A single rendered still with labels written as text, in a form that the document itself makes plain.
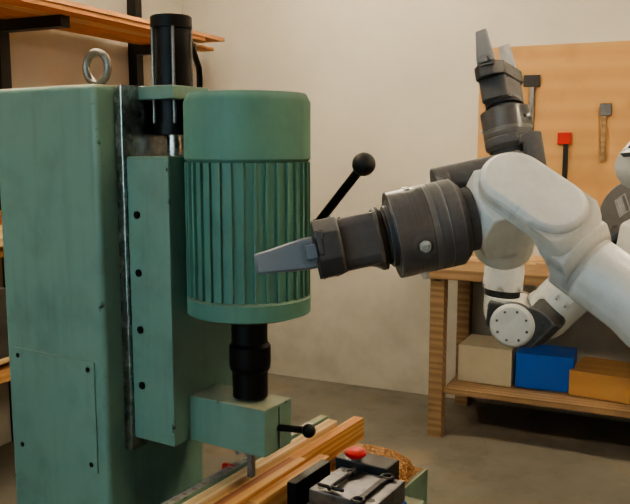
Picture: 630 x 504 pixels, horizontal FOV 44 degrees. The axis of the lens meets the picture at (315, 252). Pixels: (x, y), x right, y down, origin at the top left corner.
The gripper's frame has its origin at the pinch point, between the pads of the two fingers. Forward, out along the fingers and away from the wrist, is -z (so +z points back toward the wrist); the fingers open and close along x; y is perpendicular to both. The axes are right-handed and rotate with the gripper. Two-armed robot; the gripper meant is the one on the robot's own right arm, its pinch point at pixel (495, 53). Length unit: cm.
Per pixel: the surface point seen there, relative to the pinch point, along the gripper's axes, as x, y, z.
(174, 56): 56, 26, 6
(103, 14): -92, 209, -114
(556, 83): -262, 65, -75
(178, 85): 56, 26, 10
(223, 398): 48, 31, 55
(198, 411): 49, 35, 56
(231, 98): 60, 14, 17
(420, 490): 17, 18, 74
